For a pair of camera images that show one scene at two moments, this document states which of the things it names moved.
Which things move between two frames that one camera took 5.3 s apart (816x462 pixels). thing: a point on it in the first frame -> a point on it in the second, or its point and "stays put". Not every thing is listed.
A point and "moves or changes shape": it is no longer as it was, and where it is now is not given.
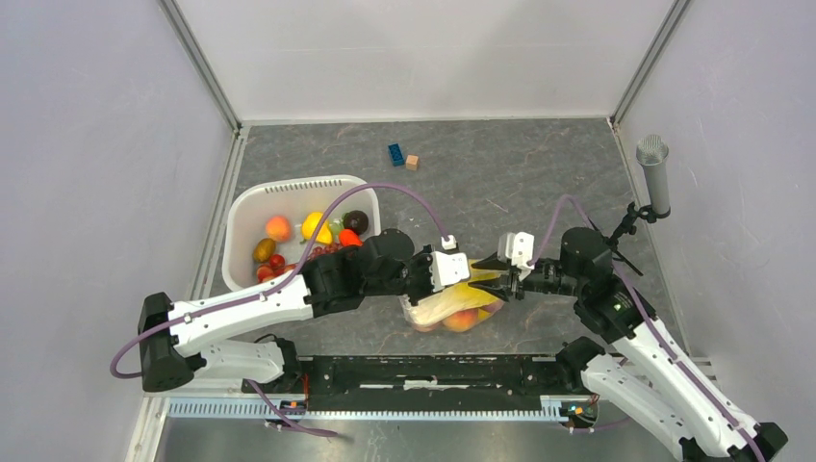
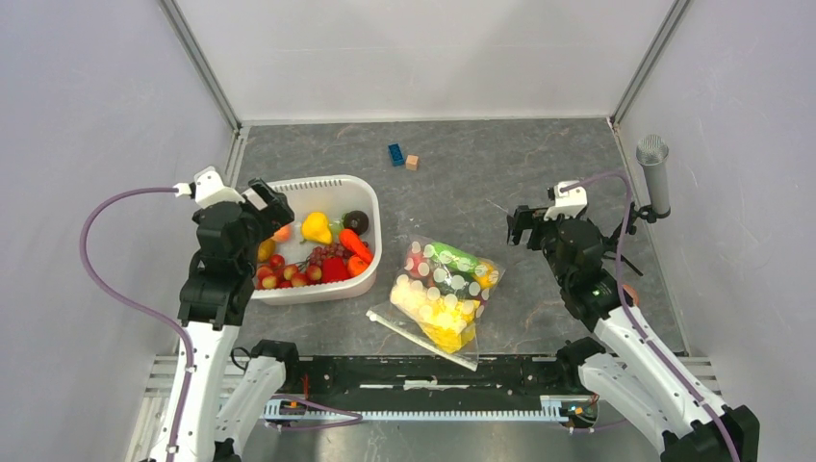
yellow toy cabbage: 471,295 -> 447,322
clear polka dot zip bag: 457,307 moves or changes shape
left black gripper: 426,258 -> 274,214
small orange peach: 278,228 stays put
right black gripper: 492,262 -> 525,218
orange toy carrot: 348,238 stays put
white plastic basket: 251,206 stays put
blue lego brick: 397,158 stays put
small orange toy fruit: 263,249 stays put
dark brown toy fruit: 357,220 stays put
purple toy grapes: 318,250 stays put
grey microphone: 652,151 stays put
